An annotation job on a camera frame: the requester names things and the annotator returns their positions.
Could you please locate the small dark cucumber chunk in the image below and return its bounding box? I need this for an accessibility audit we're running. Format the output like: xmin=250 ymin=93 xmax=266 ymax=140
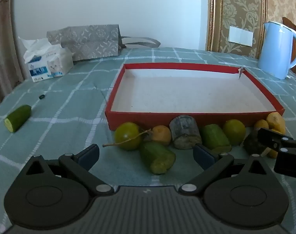
xmin=169 ymin=115 xmax=202 ymax=150

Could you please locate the gold framed wall panel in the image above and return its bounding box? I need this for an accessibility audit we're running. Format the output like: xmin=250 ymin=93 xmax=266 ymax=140
xmin=205 ymin=0 xmax=269 ymax=59

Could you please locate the dark green cucumber piece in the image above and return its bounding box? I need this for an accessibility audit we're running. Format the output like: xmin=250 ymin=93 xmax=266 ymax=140
xmin=139 ymin=141 xmax=176 ymax=175

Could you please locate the dark sugarcane piece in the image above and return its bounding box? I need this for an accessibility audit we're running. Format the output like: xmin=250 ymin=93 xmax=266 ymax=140
xmin=243 ymin=128 xmax=269 ymax=155

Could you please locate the green lime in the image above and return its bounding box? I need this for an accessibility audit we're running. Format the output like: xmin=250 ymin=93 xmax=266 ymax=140
xmin=114 ymin=122 xmax=142 ymax=151
xmin=222 ymin=119 xmax=246 ymax=146

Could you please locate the brown longan with stem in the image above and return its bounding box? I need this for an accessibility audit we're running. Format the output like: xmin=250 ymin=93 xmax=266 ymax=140
xmin=102 ymin=125 xmax=172 ymax=148

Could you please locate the white tissue pack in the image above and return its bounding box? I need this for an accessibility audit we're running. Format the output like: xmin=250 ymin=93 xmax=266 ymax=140
xmin=18 ymin=36 xmax=74 ymax=83

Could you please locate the patterned curtain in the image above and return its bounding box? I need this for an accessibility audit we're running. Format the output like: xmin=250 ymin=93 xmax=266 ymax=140
xmin=0 ymin=0 xmax=24 ymax=110

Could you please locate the light blue electric kettle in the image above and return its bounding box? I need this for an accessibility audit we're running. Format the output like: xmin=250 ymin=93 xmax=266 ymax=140
xmin=257 ymin=21 xmax=296 ymax=80

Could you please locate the red shallow cardboard box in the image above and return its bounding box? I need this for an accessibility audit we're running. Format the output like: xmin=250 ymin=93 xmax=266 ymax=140
xmin=105 ymin=63 xmax=285 ymax=132

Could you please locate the green checked tablecloth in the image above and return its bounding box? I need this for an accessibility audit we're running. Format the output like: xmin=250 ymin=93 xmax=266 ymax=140
xmin=0 ymin=47 xmax=296 ymax=234

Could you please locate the grey patterned gift bag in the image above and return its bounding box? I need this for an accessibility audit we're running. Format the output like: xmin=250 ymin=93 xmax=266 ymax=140
xmin=46 ymin=24 xmax=161 ymax=62

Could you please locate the white wall switch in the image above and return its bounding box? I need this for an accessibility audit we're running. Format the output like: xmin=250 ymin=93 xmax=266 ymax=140
xmin=228 ymin=26 xmax=254 ymax=46

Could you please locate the orange-yellow slice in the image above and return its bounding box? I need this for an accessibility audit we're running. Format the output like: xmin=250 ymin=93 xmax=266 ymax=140
xmin=262 ymin=147 xmax=278 ymax=158

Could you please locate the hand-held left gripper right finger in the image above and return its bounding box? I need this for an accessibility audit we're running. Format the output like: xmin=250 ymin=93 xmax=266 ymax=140
xmin=179 ymin=145 xmax=270 ymax=197

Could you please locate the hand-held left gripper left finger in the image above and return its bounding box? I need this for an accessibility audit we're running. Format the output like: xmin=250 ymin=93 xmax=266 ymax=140
xmin=25 ymin=144 xmax=114 ymax=197

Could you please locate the light green cucumber piece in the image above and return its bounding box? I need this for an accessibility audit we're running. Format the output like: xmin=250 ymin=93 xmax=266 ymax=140
xmin=200 ymin=124 xmax=232 ymax=154

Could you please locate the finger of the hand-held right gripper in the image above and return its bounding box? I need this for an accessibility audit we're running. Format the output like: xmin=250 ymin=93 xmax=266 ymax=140
xmin=257 ymin=127 xmax=296 ymax=153

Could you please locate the brown wooden chair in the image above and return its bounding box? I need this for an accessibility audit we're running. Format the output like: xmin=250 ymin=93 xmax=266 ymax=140
xmin=282 ymin=17 xmax=296 ymax=81

